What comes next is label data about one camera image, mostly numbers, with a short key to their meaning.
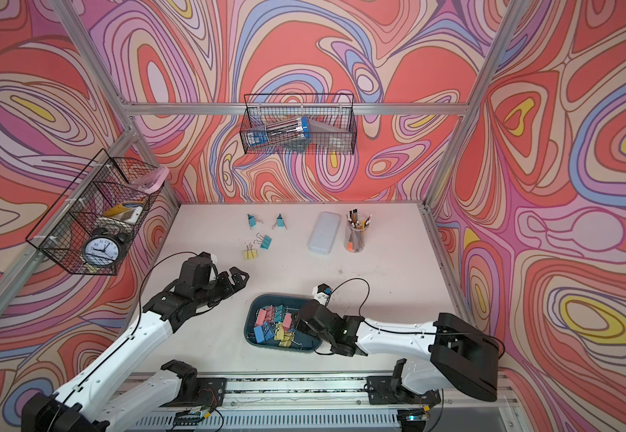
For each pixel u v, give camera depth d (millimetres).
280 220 1104
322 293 750
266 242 1056
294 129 783
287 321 819
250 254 1015
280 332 817
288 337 819
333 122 952
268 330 825
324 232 1085
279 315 857
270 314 863
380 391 715
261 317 846
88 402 399
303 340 822
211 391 727
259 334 808
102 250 677
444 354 421
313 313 606
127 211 748
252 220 1113
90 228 737
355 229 945
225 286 704
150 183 779
